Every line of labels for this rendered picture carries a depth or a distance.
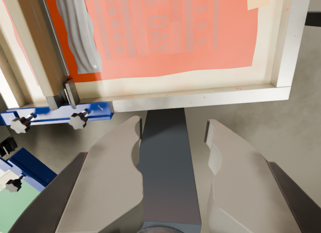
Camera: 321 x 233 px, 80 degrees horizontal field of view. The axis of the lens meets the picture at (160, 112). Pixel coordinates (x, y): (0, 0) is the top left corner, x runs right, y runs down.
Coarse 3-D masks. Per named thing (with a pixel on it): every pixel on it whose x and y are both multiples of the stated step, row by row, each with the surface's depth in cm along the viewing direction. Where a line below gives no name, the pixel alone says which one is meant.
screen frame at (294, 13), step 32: (288, 0) 42; (288, 32) 44; (0, 64) 51; (288, 64) 47; (128, 96) 55; (160, 96) 53; (192, 96) 52; (224, 96) 52; (256, 96) 51; (288, 96) 51
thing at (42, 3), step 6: (42, 0) 42; (42, 6) 43; (42, 12) 44; (48, 12) 44; (48, 18) 44; (48, 24) 45; (48, 30) 45; (54, 30) 46; (54, 36) 46; (54, 42) 47; (54, 48) 47; (60, 48) 48; (60, 54) 48; (60, 60) 48; (66, 66) 50; (66, 72) 50
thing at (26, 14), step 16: (16, 0) 37; (32, 0) 41; (16, 16) 38; (32, 16) 41; (32, 32) 40; (48, 32) 45; (32, 48) 41; (48, 48) 45; (32, 64) 43; (48, 64) 45; (48, 80) 44; (64, 80) 51; (48, 96) 46
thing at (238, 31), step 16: (224, 0) 45; (240, 0) 44; (224, 16) 46; (240, 16) 46; (256, 16) 46; (16, 32) 50; (64, 32) 49; (96, 32) 49; (224, 32) 48; (240, 32) 48; (256, 32) 47; (64, 48) 51; (96, 48) 51; (224, 48) 49; (240, 48) 49; (112, 64) 52; (128, 64) 52; (144, 64) 52; (160, 64) 52; (176, 64) 52; (192, 64) 52; (208, 64) 51; (224, 64) 51; (240, 64) 51; (80, 80) 55; (96, 80) 55
